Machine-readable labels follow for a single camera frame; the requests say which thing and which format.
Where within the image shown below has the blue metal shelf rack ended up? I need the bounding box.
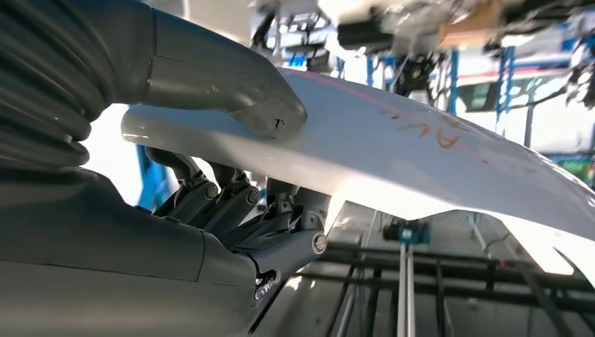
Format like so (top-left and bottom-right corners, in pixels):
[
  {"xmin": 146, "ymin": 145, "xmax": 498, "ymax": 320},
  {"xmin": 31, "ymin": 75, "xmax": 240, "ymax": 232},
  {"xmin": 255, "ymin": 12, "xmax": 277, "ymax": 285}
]
[
  {"xmin": 133, "ymin": 144, "xmax": 174, "ymax": 211},
  {"xmin": 446, "ymin": 46, "xmax": 517, "ymax": 136}
]

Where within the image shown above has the blue-green ceiling fixture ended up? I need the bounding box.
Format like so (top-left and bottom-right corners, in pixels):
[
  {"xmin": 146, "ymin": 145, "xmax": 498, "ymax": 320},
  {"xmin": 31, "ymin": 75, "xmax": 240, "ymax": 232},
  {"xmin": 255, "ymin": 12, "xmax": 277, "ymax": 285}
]
[{"xmin": 382, "ymin": 221, "xmax": 432, "ymax": 246}]

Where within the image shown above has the black carry case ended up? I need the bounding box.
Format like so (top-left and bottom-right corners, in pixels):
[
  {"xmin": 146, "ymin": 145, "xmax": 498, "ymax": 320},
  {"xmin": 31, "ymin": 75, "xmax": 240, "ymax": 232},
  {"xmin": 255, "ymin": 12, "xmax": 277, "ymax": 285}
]
[{"xmin": 337, "ymin": 18, "xmax": 396, "ymax": 53}]

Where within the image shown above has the cardboard box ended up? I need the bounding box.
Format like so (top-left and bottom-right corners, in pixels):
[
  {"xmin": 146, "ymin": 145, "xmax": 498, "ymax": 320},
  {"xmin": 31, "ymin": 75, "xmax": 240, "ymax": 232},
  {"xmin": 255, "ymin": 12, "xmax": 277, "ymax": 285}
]
[{"xmin": 436, "ymin": 2, "xmax": 510, "ymax": 48}]

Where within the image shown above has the white car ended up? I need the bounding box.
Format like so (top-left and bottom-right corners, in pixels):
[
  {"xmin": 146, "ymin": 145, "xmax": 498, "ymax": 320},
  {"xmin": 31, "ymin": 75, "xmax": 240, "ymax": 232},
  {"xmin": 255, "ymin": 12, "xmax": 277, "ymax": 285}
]
[{"xmin": 457, "ymin": 70, "xmax": 595, "ymax": 154}]

